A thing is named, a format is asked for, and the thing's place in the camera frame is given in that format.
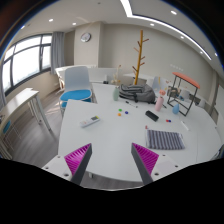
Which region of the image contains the black rectangular case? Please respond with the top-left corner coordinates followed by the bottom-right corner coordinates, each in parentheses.
top-left (145, 110), bottom-right (159, 122)

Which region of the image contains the large window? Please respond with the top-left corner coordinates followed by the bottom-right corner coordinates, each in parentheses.
top-left (2, 34), bottom-right (52, 94)

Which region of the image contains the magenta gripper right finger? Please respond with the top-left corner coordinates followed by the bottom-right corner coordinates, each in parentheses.
top-left (131, 143), bottom-right (159, 185)

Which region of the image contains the round wall clock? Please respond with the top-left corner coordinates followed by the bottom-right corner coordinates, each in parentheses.
top-left (80, 32), bottom-right (91, 42)

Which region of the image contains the grey curtain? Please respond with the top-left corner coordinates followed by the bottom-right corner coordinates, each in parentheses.
top-left (50, 32), bottom-right (64, 74)

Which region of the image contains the grey backpack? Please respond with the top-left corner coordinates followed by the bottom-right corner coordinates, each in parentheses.
top-left (119, 84), bottom-right (155, 103)

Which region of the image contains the pink bottle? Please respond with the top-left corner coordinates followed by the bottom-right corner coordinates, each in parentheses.
top-left (155, 96), bottom-right (164, 111)

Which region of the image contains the white chair blue cushion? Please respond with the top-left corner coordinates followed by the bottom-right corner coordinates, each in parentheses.
top-left (59, 66), bottom-right (92, 114)

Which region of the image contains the black pen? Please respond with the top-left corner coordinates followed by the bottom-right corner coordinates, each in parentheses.
top-left (125, 101), bottom-right (138, 108)

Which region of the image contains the pale green vase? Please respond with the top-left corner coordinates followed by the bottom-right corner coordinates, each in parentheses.
top-left (113, 86), bottom-right (119, 101)

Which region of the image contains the grey striped towel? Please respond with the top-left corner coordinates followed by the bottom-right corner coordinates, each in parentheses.
top-left (146, 129), bottom-right (185, 150)

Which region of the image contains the black frame orange-top stand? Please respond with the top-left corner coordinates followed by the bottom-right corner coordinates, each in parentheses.
top-left (167, 72), bottom-right (200, 116)

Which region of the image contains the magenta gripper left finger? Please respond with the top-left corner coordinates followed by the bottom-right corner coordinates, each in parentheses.
top-left (64, 143), bottom-right (92, 185)

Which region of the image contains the wooden coat rack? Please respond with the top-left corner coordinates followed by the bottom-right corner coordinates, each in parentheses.
top-left (132, 30), bottom-right (149, 85)

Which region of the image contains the white side desk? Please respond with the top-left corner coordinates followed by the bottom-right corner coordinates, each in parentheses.
top-left (0, 88), bottom-right (51, 160)

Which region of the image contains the white remote control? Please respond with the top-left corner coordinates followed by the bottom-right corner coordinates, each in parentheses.
top-left (80, 116), bottom-right (100, 128)

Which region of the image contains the blue cone object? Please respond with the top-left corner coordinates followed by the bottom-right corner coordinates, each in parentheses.
top-left (172, 103), bottom-right (179, 114)

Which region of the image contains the white marker pen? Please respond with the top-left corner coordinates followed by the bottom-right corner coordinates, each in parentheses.
top-left (180, 120), bottom-right (189, 131)

